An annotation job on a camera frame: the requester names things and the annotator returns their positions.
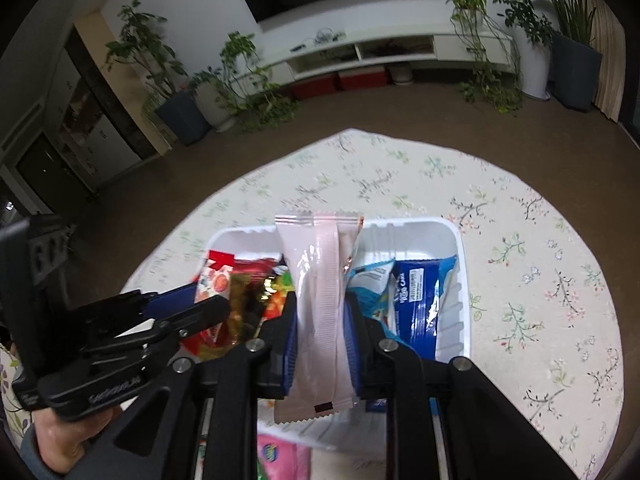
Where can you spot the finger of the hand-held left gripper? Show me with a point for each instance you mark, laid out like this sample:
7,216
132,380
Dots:
165,332
130,310

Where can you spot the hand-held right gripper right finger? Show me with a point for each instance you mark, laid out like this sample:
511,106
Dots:
353,360

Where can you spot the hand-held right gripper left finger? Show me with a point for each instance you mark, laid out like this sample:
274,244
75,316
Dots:
291,355

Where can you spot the green yellow red snack packet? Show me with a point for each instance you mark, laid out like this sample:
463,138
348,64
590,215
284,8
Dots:
280,290

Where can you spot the small yellow snack packet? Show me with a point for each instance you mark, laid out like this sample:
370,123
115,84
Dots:
242,310

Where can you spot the light blue snack packet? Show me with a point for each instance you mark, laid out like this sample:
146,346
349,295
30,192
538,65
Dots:
367,285

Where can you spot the dark blue snack packet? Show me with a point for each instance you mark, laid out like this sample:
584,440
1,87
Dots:
417,300

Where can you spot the pale pink snack packet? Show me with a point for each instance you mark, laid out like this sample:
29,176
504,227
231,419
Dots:
315,270

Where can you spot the white plastic tray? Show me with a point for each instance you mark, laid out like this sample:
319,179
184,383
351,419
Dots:
450,270

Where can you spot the person's left forearm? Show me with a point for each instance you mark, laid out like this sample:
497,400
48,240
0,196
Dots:
30,455

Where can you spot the person's left hand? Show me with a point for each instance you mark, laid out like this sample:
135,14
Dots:
65,440

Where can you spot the bright pink snack packet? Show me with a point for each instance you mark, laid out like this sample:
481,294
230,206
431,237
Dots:
280,460

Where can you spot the wooden cabinet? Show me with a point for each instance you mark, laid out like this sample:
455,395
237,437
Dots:
85,125

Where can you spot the floral tablecloth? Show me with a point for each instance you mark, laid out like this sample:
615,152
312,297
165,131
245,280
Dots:
525,260

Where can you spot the leafy tree in dark pot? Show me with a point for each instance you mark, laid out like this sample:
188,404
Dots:
182,117

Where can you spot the small plant in white pot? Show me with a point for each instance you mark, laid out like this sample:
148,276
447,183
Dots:
215,105

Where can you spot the bushy vine plant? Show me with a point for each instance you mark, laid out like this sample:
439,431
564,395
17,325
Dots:
250,85

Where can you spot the red storage box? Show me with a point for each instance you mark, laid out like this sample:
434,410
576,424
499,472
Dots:
362,79

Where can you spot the white TV stand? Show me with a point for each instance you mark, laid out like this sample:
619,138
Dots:
390,45

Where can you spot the leafy plant in white pot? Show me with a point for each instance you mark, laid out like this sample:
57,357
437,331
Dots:
532,70

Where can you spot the trailing plant on stand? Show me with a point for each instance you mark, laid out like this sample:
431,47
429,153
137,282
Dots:
475,20

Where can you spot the broad-leaf plant in dark pot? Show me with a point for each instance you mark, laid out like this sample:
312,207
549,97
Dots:
575,72

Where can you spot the beige curtain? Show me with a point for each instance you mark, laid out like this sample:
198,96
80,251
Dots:
610,60

